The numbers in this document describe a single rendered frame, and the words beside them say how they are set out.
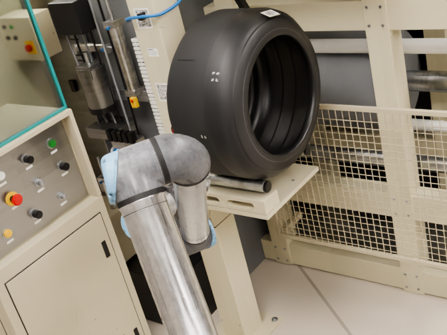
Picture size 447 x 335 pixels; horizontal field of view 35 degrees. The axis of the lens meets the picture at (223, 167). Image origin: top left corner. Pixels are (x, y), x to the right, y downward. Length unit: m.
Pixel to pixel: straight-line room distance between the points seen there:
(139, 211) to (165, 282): 0.17
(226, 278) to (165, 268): 1.46
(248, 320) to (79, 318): 0.79
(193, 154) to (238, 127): 0.64
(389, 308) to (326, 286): 0.35
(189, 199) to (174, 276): 0.29
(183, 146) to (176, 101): 0.73
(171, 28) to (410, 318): 1.60
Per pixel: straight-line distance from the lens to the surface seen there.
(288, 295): 3.47
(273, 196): 2.55
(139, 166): 1.62
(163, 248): 1.61
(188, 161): 1.65
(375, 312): 3.29
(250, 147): 2.34
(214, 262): 3.04
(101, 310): 2.92
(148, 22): 2.61
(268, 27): 2.39
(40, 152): 2.66
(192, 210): 1.91
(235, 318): 3.19
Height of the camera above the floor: 2.10
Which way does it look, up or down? 26 degrees down
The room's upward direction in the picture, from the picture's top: 15 degrees counter-clockwise
